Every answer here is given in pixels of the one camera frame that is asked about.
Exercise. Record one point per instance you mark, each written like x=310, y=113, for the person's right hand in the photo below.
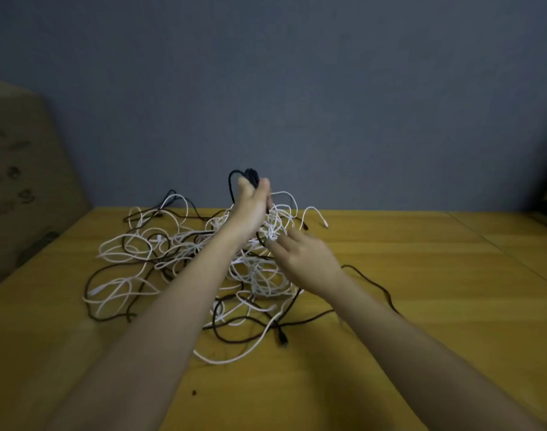
x=305, y=260

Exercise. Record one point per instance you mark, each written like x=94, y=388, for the person's left hand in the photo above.
x=248, y=211

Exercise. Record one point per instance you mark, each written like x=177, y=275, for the person's left forearm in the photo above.
x=148, y=345

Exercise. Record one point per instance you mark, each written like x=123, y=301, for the person's right forearm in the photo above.
x=435, y=363

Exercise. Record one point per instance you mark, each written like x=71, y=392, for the plain brown cardboard box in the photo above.
x=27, y=184

